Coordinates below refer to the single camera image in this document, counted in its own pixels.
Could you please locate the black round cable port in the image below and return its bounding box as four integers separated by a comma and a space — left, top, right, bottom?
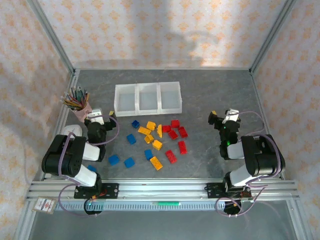
223, 200, 243, 217
84, 199, 104, 217

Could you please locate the playing card box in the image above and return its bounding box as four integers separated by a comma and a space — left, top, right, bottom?
32, 196, 57, 215

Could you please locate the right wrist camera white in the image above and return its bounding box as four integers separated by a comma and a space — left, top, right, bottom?
223, 108, 240, 123

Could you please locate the slotted grey cable duct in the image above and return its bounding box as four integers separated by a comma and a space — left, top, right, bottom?
53, 200, 243, 212

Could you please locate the long red lego brick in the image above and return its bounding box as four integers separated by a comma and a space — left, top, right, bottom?
164, 149, 178, 164
177, 140, 188, 155

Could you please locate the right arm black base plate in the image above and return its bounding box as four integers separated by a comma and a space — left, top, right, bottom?
206, 182, 252, 200

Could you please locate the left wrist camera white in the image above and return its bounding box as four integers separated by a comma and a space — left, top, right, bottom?
87, 107, 104, 124

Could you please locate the aluminium mounting rail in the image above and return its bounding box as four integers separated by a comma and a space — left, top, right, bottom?
26, 177, 300, 202

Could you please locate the pink pencil cup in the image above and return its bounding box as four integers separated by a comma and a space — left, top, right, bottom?
72, 101, 93, 123

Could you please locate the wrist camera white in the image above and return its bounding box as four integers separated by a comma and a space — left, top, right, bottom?
223, 108, 240, 123
87, 107, 104, 124

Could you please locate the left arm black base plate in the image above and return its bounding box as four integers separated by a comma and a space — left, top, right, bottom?
74, 183, 120, 200

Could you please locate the aluminium frame post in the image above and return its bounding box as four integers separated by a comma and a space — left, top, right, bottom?
249, 0, 299, 76
26, 0, 77, 76

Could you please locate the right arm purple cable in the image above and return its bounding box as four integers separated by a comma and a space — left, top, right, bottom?
215, 111, 283, 218

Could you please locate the white alarm clock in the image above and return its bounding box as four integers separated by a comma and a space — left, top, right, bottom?
61, 124, 83, 138

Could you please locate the green tape strip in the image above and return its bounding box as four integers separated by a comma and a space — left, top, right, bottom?
157, 200, 181, 207

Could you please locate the aluminium frame rail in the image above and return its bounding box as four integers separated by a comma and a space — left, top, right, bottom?
14, 71, 81, 240
249, 71, 286, 181
74, 66, 252, 71

